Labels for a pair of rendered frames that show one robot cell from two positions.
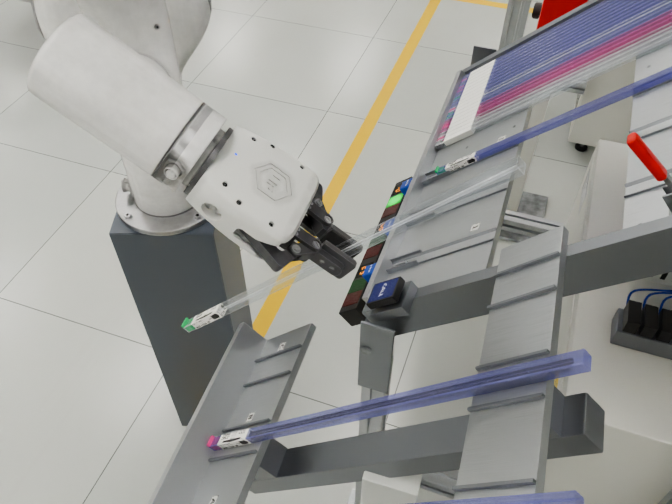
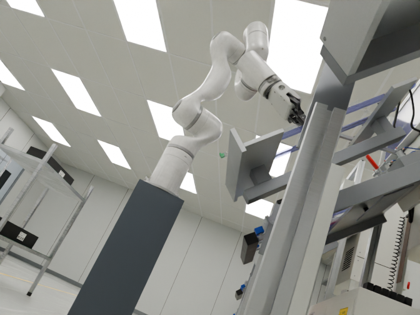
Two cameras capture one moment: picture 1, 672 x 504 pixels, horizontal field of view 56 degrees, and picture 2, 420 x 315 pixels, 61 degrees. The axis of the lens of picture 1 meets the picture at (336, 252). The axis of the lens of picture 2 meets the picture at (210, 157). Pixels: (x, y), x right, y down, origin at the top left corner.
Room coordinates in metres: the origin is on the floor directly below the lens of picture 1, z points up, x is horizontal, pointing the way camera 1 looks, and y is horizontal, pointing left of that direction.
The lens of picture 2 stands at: (-0.51, 0.34, 0.34)
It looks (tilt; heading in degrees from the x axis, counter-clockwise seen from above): 24 degrees up; 353
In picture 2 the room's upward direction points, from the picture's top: 24 degrees clockwise
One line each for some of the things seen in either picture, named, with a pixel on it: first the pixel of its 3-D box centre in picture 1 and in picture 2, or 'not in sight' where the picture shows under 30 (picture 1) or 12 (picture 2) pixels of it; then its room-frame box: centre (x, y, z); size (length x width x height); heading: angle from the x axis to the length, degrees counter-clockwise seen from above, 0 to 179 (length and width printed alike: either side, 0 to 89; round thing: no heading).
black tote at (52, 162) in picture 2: not in sight; (50, 169); (2.83, 1.20, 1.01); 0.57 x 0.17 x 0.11; 160
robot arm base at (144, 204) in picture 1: (159, 157); (169, 174); (0.84, 0.30, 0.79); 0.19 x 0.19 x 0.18
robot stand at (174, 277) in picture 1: (201, 314); (114, 284); (0.84, 0.30, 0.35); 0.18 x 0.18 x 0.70; 89
